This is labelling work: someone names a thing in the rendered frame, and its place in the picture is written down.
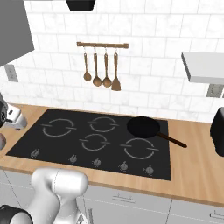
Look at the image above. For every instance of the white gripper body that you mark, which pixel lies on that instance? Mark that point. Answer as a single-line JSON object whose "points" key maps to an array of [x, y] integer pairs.
{"points": [[17, 118]]}

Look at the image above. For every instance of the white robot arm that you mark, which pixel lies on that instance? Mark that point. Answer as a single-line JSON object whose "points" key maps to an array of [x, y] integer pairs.
{"points": [[57, 189]]}

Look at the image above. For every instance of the grey kettle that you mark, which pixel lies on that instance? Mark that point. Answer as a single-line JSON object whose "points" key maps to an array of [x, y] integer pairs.
{"points": [[2, 141]]}

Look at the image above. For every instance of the grey hob knob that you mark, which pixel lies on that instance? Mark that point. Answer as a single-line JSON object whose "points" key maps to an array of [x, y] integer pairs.
{"points": [[97, 162], [73, 158], [35, 152], [149, 170], [123, 166]]}

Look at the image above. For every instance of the grey drawer front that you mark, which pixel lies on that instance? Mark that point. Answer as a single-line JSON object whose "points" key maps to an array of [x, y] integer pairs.
{"points": [[14, 179], [128, 199], [198, 213]]}

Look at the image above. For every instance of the black hob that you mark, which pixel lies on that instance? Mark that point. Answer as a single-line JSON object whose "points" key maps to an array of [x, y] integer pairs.
{"points": [[87, 131]]}

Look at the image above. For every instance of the small wooden spoon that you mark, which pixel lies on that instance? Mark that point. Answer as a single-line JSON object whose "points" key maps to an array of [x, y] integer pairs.
{"points": [[87, 75]]}

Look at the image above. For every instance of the wooden spatula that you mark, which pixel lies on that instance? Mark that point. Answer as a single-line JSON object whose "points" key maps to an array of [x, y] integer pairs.
{"points": [[116, 83]]}

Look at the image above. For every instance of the black frying pan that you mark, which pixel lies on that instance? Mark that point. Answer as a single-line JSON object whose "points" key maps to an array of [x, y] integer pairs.
{"points": [[143, 127]]}

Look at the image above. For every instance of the black range hood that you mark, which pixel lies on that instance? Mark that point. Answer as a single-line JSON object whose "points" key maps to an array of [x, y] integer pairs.
{"points": [[81, 4]]}

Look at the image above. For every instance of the grey cupboard door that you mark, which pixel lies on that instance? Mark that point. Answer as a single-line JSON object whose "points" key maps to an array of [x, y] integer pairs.
{"points": [[125, 215]]}

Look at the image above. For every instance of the black countertop appliance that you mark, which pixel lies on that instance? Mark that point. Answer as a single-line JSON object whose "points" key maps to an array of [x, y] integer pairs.
{"points": [[218, 131]]}

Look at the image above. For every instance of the grey wall outlet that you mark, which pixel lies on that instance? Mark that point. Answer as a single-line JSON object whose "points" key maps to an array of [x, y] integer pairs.
{"points": [[11, 73], [214, 90]]}

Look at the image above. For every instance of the grey wall cupboard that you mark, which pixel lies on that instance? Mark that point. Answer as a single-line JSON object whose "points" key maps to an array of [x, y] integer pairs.
{"points": [[13, 29]]}

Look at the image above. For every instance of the wooden wall rail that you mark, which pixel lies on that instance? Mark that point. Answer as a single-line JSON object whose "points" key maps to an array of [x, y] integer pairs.
{"points": [[102, 45]]}

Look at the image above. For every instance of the white wall shelf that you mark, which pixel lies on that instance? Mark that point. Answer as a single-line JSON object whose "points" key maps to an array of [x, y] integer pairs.
{"points": [[204, 67]]}

